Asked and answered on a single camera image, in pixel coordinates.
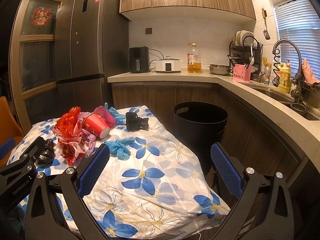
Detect blue glove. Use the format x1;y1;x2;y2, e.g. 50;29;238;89
103;137;135;160
104;102;126;126

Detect wall power socket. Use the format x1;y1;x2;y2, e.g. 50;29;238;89
145;28;153;35

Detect red paper cup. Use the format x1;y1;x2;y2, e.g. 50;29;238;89
83;113;110;139

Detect black plastic bag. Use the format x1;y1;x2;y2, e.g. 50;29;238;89
37;139;55;165
125;112;149;132

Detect white rice cooker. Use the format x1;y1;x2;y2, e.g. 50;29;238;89
156;56;181;73

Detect pink cloth on rack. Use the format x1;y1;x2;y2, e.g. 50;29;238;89
302;59;319;85

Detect purple plastic bag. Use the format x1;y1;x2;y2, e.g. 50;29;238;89
77;112;97;155

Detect black trash bin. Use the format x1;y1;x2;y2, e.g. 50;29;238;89
172;101;228;175

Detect hanging spatula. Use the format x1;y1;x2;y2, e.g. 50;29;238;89
261;8;271;40

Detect yellow detergent bottle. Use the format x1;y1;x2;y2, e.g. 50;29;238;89
277;59;291;93

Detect red snack bag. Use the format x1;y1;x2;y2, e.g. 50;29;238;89
53;106;86;165

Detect pink utensil holder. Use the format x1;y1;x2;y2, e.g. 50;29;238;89
233;64;251;83

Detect cooking oil bottle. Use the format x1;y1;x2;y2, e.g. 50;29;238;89
187;43;202;74

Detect pink plastic bag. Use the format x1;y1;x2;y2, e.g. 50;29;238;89
93;106;116;128

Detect wooden glass door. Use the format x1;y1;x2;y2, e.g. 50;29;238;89
9;0;70;133

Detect blue floral tablecloth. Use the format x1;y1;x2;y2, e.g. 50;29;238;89
9;106;230;239

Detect red door decoration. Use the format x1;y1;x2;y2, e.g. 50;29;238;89
31;7;51;28

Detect steel kitchen faucet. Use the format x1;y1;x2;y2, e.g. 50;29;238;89
272;39;305;112

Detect wooden lower cabinets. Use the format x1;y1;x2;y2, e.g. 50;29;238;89
112;82;305;179

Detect dark grey refrigerator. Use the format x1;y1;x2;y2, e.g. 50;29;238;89
54;0;129;113

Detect black air fryer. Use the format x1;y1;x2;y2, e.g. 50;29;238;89
129;46;149;73

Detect window blinds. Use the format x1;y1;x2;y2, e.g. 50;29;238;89
271;0;319;78

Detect orange chair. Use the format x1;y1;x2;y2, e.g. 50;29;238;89
0;96;24;167

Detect black dish rack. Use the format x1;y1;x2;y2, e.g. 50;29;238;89
228;36;263;74

